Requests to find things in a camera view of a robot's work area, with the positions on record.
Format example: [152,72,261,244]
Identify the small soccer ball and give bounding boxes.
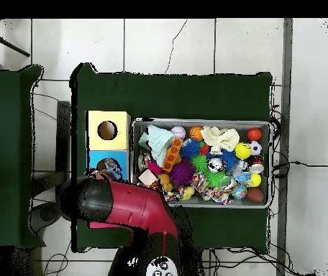
[248,140,263,156]

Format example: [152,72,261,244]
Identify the yellow smiley ball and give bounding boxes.
[234,142,252,160]

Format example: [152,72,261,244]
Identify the cream waffle cloth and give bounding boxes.
[199,125,240,156]

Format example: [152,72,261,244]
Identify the black tripod leg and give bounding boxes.
[0,19,31,58]

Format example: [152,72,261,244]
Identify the small white baseball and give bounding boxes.
[170,125,187,140]

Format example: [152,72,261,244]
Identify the shallow silver mesh bin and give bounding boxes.
[129,117,274,209]

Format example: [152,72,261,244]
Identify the black metal stand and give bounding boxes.
[31,100,71,203]

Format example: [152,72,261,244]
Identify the light blue knitted cloth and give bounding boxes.
[137,124,176,168]

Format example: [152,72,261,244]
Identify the wooden box with three holes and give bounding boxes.
[86,111,132,229]

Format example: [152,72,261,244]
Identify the orange plastic compartment tray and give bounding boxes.
[163,137,184,173]

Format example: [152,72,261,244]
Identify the black floor cable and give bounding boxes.
[273,160,328,171]

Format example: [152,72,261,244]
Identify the small brown football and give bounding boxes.
[245,187,265,203]

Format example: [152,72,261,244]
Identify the plain orange ball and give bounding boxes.
[246,127,263,142]

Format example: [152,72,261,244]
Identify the dark green table cloth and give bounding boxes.
[70,63,273,254]
[0,65,45,249]

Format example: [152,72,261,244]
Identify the small orange basketball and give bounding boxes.
[188,125,204,142]

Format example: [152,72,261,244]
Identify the dark gray round base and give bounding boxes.
[31,202,64,234]

